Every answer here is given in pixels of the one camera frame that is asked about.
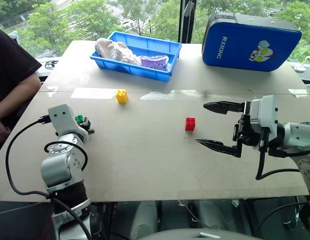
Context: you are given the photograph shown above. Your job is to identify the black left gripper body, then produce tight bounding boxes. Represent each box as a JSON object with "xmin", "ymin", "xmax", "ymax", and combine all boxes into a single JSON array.
[{"xmin": 81, "ymin": 122, "xmax": 96, "ymax": 137}]

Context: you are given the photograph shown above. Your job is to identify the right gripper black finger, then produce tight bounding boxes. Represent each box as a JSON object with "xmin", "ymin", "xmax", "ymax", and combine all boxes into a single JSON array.
[
  {"xmin": 195, "ymin": 137, "xmax": 245, "ymax": 159},
  {"xmin": 203, "ymin": 100, "xmax": 246, "ymax": 115}
]

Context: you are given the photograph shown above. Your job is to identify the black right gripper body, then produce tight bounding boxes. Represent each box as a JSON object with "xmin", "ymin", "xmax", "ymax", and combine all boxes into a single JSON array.
[{"xmin": 232, "ymin": 100, "xmax": 262, "ymax": 148}]

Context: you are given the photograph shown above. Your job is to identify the person's bare hand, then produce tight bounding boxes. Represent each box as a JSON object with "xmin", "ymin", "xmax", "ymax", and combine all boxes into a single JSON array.
[{"xmin": 0, "ymin": 116, "xmax": 12, "ymax": 143}]

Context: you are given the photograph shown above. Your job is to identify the red toy brick cube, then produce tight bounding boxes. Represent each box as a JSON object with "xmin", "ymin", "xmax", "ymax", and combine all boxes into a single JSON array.
[{"xmin": 184, "ymin": 117, "xmax": 196, "ymax": 132}]

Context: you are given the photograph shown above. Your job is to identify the yellow toy brick cube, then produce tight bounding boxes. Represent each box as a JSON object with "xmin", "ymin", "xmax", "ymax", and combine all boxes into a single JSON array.
[{"xmin": 115, "ymin": 89, "xmax": 129, "ymax": 104}]

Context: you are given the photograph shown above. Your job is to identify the blue cartoon hard case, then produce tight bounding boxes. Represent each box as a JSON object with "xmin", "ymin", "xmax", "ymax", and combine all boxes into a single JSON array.
[{"xmin": 201, "ymin": 11, "xmax": 302, "ymax": 73}]

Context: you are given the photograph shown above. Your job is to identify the black eyeglasses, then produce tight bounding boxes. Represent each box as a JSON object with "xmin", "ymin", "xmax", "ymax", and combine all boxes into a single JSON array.
[{"xmin": 44, "ymin": 59, "xmax": 59, "ymax": 70}]

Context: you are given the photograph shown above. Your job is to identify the grey rounded robot leg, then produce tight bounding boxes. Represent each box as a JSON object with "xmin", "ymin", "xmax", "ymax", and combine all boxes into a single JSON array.
[
  {"xmin": 194, "ymin": 199, "xmax": 232, "ymax": 231},
  {"xmin": 130, "ymin": 200, "xmax": 160, "ymax": 240}
]

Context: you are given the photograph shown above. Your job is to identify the pale pink crumpled cloth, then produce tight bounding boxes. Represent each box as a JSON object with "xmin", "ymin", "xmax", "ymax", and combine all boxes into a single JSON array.
[{"xmin": 94, "ymin": 37, "xmax": 142, "ymax": 67}]

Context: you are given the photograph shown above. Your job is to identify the purple printed cloth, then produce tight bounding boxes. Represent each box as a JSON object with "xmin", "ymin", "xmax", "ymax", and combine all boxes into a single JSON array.
[{"xmin": 139, "ymin": 55, "xmax": 170, "ymax": 72}]

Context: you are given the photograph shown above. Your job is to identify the small white desk gadget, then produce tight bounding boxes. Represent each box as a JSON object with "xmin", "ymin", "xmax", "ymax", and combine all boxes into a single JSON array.
[{"xmin": 292, "ymin": 55, "xmax": 310, "ymax": 73}]

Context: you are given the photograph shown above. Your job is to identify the light grey curved robot body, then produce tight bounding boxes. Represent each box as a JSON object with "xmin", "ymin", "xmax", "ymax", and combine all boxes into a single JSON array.
[{"xmin": 137, "ymin": 227, "xmax": 267, "ymax": 240}]

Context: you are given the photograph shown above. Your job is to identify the person's black shirt torso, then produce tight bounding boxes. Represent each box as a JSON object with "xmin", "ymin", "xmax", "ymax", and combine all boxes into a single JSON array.
[{"xmin": 0, "ymin": 26, "xmax": 43, "ymax": 106}]

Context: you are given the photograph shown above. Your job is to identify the blue plastic bin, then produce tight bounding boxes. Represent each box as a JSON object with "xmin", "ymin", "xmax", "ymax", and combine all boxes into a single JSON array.
[{"xmin": 90, "ymin": 31, "xmax": 182, "ymax": 83}]

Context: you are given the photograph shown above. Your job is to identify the black box under table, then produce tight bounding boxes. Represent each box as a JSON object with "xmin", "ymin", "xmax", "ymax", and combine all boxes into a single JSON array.
[{"xmin": 0, "ymin": 199, "xmax": 54, "ymax": 240}]

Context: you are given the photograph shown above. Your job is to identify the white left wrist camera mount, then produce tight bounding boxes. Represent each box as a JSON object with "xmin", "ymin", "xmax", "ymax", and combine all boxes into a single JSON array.
[{"xmin": 48, "ymin": 104, "xmax": 89, "ymax": 143}]

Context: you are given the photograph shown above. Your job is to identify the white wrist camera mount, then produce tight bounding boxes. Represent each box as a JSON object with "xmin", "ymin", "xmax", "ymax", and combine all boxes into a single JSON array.
[
  {"xmin": 249, "ymin": 94, "xmax": 279, "ymax": 151},
  {"xmin": 48, "ymin": 104, "xmax": 89, "ymax": 143}
]

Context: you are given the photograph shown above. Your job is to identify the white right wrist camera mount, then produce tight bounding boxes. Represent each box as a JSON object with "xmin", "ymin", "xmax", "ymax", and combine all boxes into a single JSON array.
[{"xmin": 249, "ymin": 94, "xmax": 279, "ymax": 151}]

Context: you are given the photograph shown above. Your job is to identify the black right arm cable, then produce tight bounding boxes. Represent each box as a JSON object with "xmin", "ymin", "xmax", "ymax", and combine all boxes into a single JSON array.
[{"xmin": 255, "ymin": 127, "xmax": 310, "ymax": 181}]

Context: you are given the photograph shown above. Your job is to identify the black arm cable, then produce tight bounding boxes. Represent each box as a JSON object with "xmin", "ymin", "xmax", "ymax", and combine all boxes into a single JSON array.
[
  {"xmin": 5, "ymin": 114, "xmax": 92, "ymax": 240},
  {"xmin": 255, "ymin": 127, "xmax": 310, "ymax": 181}
]

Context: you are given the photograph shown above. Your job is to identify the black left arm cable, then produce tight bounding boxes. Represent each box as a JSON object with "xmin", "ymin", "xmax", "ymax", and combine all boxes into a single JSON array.
[{"xmin": 5, "ymin": 114, "xmax": 92, "ymax": 240}]

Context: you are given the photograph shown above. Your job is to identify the black window frame post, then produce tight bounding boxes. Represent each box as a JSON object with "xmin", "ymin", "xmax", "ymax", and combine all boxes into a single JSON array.
[{"xmin": 177, "ymin": 0, "xmax": 197, "ymax": 44}]

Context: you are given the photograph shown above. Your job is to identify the white blind cord handle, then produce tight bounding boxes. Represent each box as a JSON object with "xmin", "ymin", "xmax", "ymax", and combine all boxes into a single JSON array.
[{"xmin": 182, "ymin": 0, "xmax": 195, "ymax": 18}]

